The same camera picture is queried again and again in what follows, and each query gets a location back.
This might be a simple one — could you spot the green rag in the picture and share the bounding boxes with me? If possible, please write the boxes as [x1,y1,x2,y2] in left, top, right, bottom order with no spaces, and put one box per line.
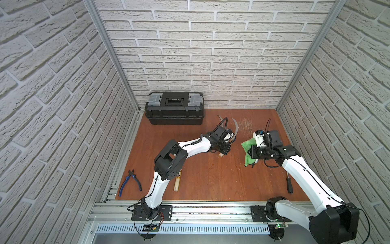
[241,138,258,167]

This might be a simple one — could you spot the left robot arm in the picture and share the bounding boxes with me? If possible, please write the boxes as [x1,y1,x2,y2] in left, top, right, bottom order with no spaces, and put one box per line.
[141,126,236,217]

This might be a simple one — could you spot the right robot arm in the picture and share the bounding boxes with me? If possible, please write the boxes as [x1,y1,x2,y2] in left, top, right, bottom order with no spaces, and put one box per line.
[247,130,360,244]

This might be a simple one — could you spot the black plastic toolbox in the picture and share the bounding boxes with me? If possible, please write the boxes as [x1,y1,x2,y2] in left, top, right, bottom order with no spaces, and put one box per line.
[145,91,205,125]

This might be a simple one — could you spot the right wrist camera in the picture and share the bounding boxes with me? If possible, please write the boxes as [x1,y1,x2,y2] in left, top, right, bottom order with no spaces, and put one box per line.
[253,130,266,148]

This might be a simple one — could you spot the black handled screwdriver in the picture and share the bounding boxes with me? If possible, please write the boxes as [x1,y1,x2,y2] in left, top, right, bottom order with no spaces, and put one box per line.
[286,173,294,194]

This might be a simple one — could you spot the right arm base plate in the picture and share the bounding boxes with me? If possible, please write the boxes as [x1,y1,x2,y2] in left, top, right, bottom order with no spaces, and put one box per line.
[250,205,291,222]

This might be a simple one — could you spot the aluminium front rail frame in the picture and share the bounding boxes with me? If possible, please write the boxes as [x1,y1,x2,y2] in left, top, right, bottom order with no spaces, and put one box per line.
[79,200,296,244]

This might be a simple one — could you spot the blue handled pliers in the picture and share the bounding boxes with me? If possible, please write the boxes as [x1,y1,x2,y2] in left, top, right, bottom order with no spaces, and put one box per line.
[118,169,143,197]

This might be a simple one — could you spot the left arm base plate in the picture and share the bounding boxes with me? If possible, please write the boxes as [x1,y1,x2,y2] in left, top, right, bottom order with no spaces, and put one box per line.
[131,204,173,222]

